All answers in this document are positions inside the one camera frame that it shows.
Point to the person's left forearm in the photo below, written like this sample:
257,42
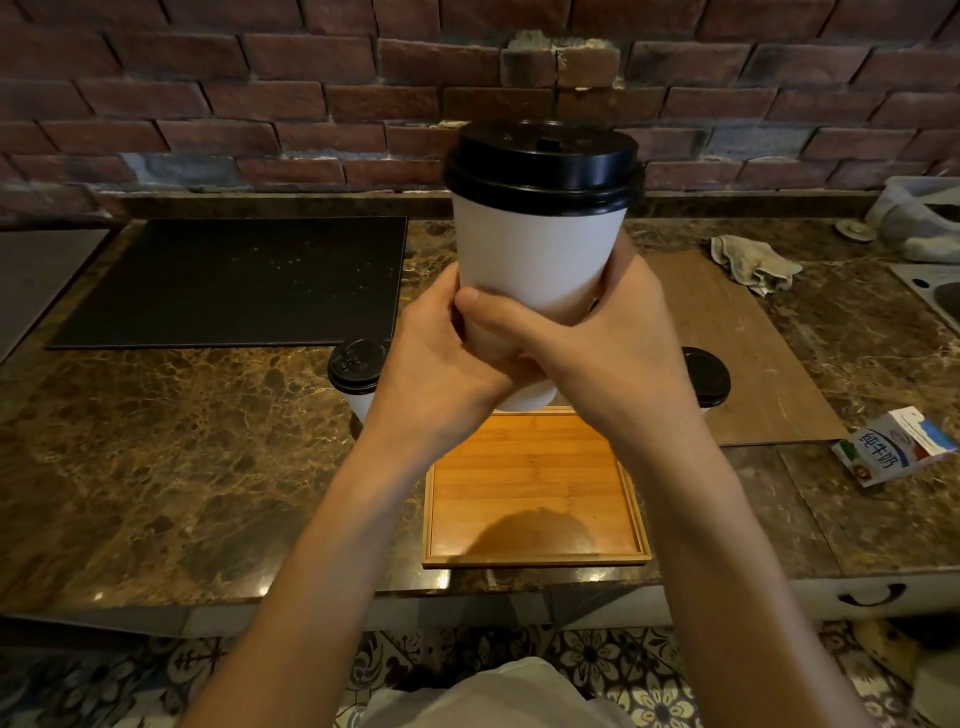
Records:
315,585

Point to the white drawer front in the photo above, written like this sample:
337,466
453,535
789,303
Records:
934,596

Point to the clear plastic container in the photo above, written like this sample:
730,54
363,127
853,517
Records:
919,221

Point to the small round pale sink plug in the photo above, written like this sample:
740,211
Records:
855,230

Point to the black rubber mat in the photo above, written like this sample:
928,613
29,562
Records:
225,285

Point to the person's right hand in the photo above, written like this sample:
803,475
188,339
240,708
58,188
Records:
622,360

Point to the person's light grey clothing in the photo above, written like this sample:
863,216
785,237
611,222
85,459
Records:
495,697

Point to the counter lidded cup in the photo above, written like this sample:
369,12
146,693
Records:
709,379

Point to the white blue milk carton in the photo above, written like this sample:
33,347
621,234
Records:
885,450

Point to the brown flat board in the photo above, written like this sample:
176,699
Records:
750,352

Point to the square wooden tray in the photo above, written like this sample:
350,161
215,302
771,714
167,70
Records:
525,480

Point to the person's left hand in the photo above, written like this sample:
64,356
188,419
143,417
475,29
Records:
427,390

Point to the yellow slipper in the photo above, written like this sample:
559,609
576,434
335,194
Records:
889,649

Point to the grey metal panel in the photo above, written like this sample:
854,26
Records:
37,285

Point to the crumpled beige rag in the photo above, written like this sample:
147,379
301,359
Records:
754,262

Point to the steel sink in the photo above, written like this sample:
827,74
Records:
930,281

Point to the white paper cup black lid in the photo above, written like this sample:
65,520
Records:
536,255
356,364

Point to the person's right forearm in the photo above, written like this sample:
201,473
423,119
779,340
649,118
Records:
735,585

